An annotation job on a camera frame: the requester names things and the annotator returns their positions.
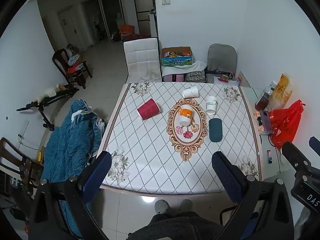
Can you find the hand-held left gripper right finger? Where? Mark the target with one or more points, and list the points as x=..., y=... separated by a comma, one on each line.
x=225, y=171

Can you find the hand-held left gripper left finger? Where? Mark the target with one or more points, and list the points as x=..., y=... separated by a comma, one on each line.
x=98, y=171

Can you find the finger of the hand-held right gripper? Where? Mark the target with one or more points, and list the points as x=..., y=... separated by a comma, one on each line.
x=315, y=143
x=293, y=153

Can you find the white paper cup green label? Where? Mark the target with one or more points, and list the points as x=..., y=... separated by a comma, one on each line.
x=211, y=105

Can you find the orange and white paper cup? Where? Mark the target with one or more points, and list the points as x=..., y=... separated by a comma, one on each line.
x=185, y=116

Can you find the red paper cup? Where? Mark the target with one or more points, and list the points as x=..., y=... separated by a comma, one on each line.
x=149, y=109

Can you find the plain white paper cup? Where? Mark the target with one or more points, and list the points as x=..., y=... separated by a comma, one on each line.
x=190, y=92

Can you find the small lighter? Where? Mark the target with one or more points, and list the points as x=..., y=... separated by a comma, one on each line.
x=269, y=156

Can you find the red plastic bag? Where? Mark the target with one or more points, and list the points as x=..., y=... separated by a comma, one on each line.
x=285, y=125

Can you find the blue quilted blanket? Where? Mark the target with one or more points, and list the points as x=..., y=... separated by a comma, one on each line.
x=70, y=140

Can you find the dark teal oval case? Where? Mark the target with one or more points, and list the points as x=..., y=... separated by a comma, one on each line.
x=215, y=130

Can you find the purple phone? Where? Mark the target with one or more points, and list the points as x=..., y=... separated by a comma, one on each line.
x=266, y=121

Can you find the person's grey slipper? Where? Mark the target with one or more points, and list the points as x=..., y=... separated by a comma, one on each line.
x=186, y=205
x=162, y=206

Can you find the diamond patterned floral tablecloth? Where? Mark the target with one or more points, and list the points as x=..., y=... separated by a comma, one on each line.
x=150, y=150

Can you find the jar with dark contents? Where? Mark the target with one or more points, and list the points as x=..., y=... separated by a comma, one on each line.
x=262, y=102

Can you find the yellow snack bag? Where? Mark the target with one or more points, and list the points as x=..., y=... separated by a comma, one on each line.
x=281, y=90

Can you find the glass side table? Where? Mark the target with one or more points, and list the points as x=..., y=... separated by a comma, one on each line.
x=250, y=97

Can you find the brown wooden chair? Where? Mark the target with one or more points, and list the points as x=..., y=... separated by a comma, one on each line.
x=15, y=160

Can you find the black exercise machine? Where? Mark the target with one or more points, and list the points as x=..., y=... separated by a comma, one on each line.
x=53, y=97

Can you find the black and white patterned bag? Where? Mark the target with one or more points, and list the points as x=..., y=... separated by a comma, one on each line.
x=195, y=76

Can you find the white cloth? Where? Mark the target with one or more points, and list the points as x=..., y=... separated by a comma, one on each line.
x=198, y=67

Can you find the pile of clothes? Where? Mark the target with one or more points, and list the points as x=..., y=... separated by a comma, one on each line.
x=73, y=63

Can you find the grey chair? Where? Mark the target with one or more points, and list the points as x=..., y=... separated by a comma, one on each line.
x=222, y=56

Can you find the dark wooden chair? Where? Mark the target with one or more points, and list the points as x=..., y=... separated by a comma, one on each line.
x=58, y=58

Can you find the cardboard box with blue print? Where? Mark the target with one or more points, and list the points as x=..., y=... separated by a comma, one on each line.
x=176, y=61

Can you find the white padded chair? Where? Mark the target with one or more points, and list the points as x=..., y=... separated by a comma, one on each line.
x=141, y=57

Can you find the orange box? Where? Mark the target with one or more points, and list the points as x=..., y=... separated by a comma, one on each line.
x=126, y=29

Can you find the wall switch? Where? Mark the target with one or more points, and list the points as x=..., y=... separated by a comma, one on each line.
x=166, y=1

